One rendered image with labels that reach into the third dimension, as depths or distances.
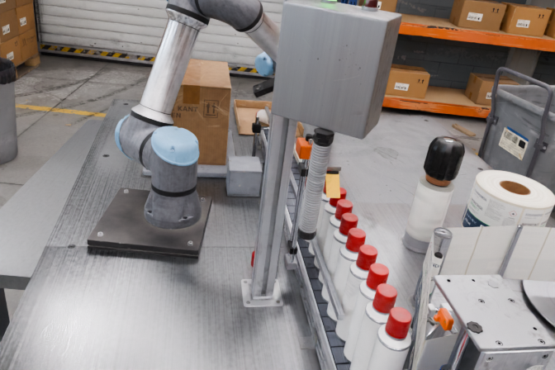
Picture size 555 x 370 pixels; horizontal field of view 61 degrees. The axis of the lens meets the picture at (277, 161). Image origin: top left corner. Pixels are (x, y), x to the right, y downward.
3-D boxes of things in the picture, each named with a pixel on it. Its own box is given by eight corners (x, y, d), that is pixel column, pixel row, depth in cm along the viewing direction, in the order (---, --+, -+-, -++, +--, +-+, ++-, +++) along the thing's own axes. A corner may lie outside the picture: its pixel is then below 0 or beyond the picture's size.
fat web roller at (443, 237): (434, 310, 102) (459, 239, 94) (415, 310, 101) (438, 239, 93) (425, 295, 106) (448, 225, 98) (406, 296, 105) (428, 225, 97)
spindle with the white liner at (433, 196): (442, 253, 121) (476, 148, 108) (409, 253, 119) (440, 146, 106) (427, 233, 129) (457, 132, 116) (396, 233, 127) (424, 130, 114)
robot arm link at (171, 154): (168, 197, 117) (170, 147, 111) (138, 176, 125) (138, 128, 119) (206, 184, 125) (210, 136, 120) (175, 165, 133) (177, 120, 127)
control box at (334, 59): (362, 140, 76) (388, 20, 68) (269, 114, 82) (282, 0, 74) (379, 123, 85) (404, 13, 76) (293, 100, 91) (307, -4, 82)
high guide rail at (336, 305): (342, 320, 87) (343, 314, 86) (336, 320, 87) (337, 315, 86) (267, 109, 181) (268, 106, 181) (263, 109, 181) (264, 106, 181)
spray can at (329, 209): (337, 272, 110) (353, 196, 101) (315, 272, 109) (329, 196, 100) (333, 258, 114) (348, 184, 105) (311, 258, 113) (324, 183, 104)
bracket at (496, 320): (557, 348, 61) (559, 343, 60) (478, 352, 59) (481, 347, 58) (497, 277, 73) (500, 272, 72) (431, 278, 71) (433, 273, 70)
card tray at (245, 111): (302, 137, 191) (304, 128, 190) (238, 135, 187) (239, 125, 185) (290, 111, 218) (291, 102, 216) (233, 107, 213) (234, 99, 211)
